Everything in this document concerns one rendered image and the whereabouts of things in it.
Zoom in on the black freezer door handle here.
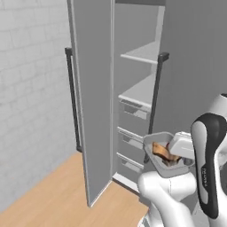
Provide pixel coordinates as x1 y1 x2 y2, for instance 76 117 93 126
64 46 83 153

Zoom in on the grey freezer drawer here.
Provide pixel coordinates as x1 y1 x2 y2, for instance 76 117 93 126
116 126 146 162
115 152 145 184
118 98 153 137

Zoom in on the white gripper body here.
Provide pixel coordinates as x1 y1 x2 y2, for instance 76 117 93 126
168 131 196 160

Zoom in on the black fridge door handle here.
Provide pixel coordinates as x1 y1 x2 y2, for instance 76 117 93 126
143 51 170 164

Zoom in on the grey meat container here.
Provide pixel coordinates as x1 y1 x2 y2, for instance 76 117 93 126
143 131 196 178

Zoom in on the grey freezer door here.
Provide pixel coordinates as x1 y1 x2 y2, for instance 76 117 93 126
67 0 116 208

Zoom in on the grey freezer rack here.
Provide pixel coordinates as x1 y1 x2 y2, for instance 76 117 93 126
117 73 157 109
120 40 162 66

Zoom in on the grey freezer cabinet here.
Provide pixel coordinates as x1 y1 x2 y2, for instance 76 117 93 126
111 0 167 194

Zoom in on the grey fridge door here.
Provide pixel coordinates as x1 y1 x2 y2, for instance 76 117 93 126
143 0 227 167

